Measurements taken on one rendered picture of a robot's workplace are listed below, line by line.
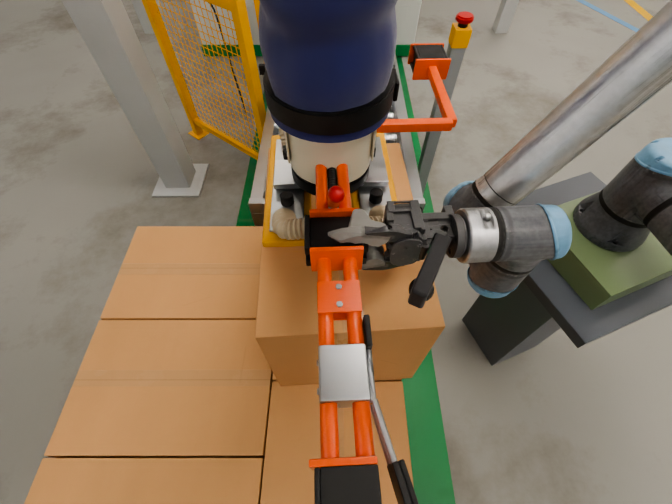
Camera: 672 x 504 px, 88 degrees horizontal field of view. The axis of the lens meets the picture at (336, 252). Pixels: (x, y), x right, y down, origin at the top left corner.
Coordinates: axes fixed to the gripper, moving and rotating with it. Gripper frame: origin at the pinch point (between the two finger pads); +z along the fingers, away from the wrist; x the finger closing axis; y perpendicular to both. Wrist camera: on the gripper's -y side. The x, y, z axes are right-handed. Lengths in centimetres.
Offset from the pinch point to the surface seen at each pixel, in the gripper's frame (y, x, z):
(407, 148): 95, -59, -37
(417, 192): 68, -59, -36
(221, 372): 0, -63, 36
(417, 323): -2.9, -23.8, -16.8
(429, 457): -22, -118, -36
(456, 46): 115, -25, -54
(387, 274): 9.3, -23.8, -12.1
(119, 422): -12, -63, 63
